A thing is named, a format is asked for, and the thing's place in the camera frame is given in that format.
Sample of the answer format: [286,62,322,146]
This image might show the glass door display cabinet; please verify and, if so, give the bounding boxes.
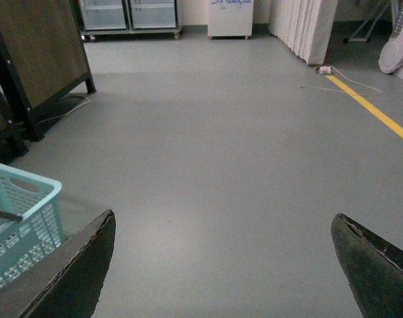
[78,0,182,42]

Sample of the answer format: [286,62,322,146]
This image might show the white chest freezer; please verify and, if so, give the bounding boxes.
[207,0,254,40]

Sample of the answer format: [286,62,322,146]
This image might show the white folding partition panels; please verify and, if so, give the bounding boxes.
[268,0,338,66]

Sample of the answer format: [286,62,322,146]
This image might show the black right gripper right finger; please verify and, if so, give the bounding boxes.
[331,213,403,317]

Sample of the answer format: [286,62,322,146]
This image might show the white curved machine part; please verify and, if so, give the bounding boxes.
[378,1,403,74]

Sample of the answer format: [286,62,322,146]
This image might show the white power cable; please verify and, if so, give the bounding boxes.
[300,65,382,97]

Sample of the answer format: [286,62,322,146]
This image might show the dark wooden display shelf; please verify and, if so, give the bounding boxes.
[0,1,96,162]

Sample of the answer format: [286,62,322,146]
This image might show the light teal plastic basket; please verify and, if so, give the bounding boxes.
[0,163,66,289]

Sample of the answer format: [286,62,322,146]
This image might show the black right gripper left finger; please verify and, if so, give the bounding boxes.
[0,210,116,317]

